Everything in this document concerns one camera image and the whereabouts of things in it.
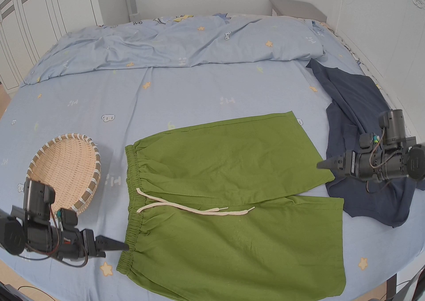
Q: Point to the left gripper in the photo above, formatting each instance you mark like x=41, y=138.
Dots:
x=71, y=248

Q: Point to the green shorts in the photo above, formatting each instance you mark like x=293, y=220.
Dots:
x=232, y=167

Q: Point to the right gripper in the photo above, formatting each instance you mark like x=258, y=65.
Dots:
x=365, y=165

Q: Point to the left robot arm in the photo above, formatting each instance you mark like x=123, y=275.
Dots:
x=38, y=196

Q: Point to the pale blue quilt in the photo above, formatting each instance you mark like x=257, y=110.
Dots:
x=199, y=47

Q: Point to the bed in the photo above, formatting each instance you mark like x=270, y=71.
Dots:
x=199, y=94

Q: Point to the grey bedside table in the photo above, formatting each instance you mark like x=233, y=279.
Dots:
x=292, y=7

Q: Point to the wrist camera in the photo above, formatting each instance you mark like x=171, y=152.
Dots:
x=368, y=142
x=68, y=220

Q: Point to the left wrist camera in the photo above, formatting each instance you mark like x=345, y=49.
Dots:
x=68, y=220

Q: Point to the white wardrobe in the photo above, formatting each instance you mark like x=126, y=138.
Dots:
x=33, y=11

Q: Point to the round woven basket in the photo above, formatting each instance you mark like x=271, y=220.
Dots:
x=66, y=167

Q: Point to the dark blue garment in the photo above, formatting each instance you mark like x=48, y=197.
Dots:
x=352, y=100

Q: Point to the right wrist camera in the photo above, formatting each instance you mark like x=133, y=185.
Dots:
x=368, y=142

